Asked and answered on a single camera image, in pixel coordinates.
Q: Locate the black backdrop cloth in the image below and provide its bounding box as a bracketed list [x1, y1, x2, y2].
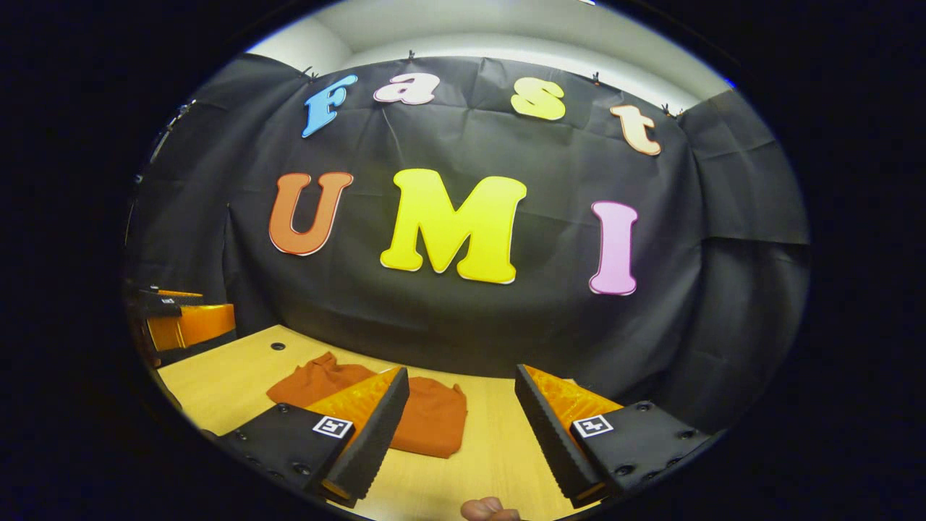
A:
[123, 52, 811, 435]

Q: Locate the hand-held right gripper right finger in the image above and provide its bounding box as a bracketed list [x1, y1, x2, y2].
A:
[515, 364, 717, 509]

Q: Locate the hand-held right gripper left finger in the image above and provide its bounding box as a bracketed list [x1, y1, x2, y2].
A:
[210, 367, 410, 507]

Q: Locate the rust orange knit garment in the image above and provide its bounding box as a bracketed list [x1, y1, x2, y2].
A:
[266, 352, 468, 459]

